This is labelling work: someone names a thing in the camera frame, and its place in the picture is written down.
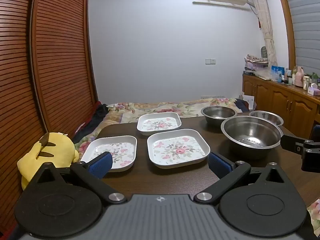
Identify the stack of folded cloths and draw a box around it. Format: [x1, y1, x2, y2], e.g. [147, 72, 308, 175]
[244, 54, 272, 77]

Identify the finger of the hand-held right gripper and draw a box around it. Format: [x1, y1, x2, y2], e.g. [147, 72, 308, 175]
[280, 134, 313, 155]

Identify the white floral square plate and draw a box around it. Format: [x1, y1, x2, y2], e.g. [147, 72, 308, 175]
[147, 129, 210, 168]
[137, 112, 182, 136]
[80, 135, 137, 172]

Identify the large stainless steel bowl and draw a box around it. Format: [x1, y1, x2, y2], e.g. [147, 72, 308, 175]
[221, 116, 283, 159]

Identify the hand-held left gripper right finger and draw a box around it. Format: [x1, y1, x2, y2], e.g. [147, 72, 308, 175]
[194, 152, 293, 204]

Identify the white paper box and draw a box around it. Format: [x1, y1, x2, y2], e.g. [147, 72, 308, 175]
[241, 94, 255, 110]

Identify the blue box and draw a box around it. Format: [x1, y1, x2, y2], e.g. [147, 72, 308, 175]
[271, 65, 285, 82]

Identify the small stainless steel bowl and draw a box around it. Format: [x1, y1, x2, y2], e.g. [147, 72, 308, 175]
[249, 110, 284, 127]

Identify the wooden cabinet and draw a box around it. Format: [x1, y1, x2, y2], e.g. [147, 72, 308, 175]
[242, 74, 320, 140]

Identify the cluster of small bottles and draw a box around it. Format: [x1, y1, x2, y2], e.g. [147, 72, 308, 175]
[277, 66, 320, 92]

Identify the yellow plush toy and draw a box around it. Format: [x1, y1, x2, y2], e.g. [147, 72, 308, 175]
[17, 132, 80, 190]

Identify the medium stainless steel bowl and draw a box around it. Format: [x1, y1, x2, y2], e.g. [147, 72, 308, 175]
[201, 105, 237, 127]

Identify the wooden window frame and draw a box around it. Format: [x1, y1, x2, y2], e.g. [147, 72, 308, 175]
[274, 0, 297, 68]

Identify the pink flask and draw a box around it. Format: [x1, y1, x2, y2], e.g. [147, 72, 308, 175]
[295, 66, 304, 87]

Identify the dark cloth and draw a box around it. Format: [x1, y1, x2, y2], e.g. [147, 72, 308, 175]
[72, 102, 109, 143]

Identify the beige patterned curtain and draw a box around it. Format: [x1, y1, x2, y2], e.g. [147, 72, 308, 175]
[247, 0, 278, 67]

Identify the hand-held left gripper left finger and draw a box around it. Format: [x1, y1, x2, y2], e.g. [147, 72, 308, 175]
[26, 152, 127, 203]

